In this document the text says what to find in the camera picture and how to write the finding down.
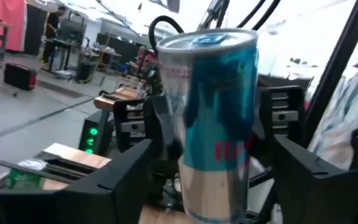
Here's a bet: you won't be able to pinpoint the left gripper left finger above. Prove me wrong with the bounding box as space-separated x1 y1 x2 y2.
0 139 154 224

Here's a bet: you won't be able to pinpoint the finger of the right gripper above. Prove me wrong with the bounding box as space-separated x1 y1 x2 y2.
143 93 185 160
249 88 275 162

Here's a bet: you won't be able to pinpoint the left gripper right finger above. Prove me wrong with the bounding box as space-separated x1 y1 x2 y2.
273 134 358 224

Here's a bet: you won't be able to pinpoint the blue-tab silver can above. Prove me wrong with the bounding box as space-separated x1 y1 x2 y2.
156 27 260 224

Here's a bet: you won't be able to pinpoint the green soda can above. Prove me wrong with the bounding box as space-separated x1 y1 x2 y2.
6 158 46 190

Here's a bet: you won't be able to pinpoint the neighbour wooden table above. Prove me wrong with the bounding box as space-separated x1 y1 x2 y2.
93 86 145 112

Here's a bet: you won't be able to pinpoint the patterned pale cloth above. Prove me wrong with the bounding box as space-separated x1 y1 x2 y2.
308 70 358 171

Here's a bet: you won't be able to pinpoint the black computer green lights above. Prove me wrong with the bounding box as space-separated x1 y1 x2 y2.
78 110 115 156

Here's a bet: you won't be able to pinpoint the black waste bin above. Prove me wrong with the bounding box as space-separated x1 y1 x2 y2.
75 58 98 82

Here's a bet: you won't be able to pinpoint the black background workbench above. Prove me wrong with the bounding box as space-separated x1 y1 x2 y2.
44 19 88 74

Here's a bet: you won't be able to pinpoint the red and black case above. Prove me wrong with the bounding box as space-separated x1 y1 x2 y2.
4 63 39 91

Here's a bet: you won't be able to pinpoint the person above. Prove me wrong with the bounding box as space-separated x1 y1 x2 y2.
42 5 68 65

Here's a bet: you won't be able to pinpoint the pink hanging panel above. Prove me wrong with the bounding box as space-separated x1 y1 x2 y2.
0 0 27 53

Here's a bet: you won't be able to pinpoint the wooden shelf black metal frame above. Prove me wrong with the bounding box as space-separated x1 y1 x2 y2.
0 157 80 191

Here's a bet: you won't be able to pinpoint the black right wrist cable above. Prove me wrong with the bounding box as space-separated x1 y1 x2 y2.
147 14 185 52

